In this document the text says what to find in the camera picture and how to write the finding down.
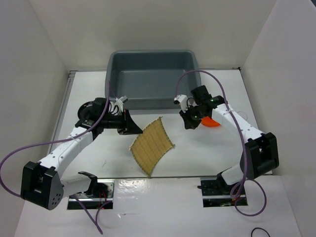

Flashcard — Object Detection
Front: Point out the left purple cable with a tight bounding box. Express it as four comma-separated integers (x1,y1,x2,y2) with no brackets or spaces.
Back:
0,80,129,235

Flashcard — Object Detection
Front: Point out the orange round plate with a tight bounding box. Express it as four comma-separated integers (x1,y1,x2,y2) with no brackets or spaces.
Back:
201,117,220,127

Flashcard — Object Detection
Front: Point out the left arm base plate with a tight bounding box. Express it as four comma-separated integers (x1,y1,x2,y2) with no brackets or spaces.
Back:
67,179,115,210

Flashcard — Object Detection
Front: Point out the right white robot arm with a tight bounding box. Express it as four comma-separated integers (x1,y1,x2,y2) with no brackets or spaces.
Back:
174,85,279,194

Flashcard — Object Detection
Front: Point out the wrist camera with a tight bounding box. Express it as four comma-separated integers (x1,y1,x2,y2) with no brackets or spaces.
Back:
109,96,128,115
173,94,188,112

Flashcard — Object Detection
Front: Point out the black cable loop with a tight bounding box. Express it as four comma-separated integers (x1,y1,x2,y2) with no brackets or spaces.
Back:
251,227,270,237

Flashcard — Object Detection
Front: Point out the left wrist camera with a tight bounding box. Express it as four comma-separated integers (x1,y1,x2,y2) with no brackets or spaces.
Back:
109,96,128,115

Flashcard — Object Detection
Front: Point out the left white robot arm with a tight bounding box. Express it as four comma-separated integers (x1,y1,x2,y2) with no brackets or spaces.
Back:
20,96,143,210

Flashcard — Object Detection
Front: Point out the purple cable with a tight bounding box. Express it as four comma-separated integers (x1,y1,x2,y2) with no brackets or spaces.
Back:
174,70,267,217
0,80,129,235

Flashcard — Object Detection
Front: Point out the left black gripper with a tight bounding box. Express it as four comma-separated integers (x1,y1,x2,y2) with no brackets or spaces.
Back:
102,109,143,135

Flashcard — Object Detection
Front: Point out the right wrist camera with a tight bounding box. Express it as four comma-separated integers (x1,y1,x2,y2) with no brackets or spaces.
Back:
173,94,188,112

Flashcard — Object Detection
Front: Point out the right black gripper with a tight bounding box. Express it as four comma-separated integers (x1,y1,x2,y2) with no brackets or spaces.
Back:
179,104,207,129

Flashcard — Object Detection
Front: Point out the woven bamboo placemat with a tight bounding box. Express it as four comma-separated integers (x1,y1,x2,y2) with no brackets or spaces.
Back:
129,117,175,177

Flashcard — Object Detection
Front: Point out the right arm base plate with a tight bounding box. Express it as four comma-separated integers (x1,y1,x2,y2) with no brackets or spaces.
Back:
197,177,248,208

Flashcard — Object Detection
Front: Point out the grey plastic bin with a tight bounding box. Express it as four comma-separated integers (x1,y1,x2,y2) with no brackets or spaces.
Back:
105,49,201,110

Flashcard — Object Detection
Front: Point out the black round plate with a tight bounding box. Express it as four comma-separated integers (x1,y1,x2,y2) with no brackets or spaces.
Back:
77,101,95,122

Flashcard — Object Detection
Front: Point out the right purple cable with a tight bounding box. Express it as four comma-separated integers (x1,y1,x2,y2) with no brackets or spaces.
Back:
174,70,267,217

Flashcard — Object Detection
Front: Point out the clear glass cup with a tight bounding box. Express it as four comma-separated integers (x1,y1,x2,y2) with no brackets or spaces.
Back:
237,111,248,120

